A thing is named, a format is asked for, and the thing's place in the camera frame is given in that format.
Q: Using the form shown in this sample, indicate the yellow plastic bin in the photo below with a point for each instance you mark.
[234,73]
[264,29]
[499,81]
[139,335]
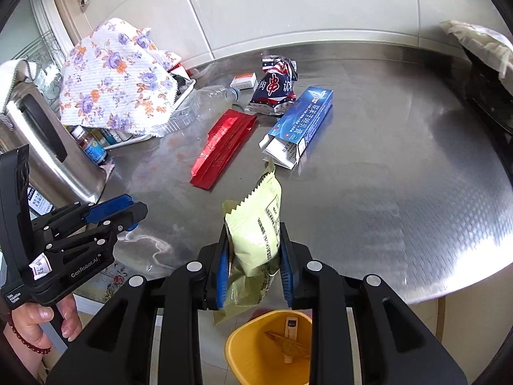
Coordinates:
[244,349]

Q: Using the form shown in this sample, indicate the green snack packet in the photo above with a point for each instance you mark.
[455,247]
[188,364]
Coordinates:
[252,232]

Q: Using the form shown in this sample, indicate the person's left forearm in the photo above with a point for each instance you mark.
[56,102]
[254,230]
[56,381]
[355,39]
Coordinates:
[18,365]

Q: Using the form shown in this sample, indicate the dark blue snack bag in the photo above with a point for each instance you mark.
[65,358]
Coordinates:
[272,84]

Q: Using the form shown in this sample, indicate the person's left hand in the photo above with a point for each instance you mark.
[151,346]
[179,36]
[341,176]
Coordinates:
[34,317]

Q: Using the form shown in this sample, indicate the white framed glass door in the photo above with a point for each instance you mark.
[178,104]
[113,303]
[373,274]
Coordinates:
[44,44]

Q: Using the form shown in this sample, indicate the white plastic bag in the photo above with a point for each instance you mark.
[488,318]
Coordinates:
[477,40]

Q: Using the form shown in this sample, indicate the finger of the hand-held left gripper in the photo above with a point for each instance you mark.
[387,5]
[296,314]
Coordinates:
[108,208]
[134,216]

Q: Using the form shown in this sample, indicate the white stick wrapper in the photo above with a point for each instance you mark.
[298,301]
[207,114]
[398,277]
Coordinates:
[290,337]

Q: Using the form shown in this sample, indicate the blue toothpaste box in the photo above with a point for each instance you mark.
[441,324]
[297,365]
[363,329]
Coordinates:
[300,120]

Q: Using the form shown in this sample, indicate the black gas stove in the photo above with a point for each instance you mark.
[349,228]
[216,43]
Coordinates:
[493,96]

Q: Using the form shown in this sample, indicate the clear plastic blister tray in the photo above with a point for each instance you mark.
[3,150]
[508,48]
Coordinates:
[204,98]

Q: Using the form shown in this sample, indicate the red foil packet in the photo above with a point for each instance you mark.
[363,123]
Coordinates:
[220,144]

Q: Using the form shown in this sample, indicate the brown bottle blue label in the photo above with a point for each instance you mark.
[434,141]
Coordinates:
[94,150]

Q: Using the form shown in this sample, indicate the white plastic tray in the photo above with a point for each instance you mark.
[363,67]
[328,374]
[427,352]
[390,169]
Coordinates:
[183,92]

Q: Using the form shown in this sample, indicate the stainless steel kettle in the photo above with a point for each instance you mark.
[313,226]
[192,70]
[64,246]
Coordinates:
[52,176]

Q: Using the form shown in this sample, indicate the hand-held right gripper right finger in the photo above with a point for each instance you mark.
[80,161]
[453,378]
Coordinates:
[286,274]

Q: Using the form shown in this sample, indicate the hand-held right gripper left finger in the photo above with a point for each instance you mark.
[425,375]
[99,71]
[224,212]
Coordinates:
[222,274]

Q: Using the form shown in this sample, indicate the small orange white box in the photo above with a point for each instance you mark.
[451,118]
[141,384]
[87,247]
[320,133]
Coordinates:
[243,81]

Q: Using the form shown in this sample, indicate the brown crumpled wrapper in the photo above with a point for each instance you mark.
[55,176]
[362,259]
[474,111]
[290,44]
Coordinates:
[280,341]

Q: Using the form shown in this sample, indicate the floral white cloth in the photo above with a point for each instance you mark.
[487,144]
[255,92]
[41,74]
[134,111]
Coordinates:
[108,72]

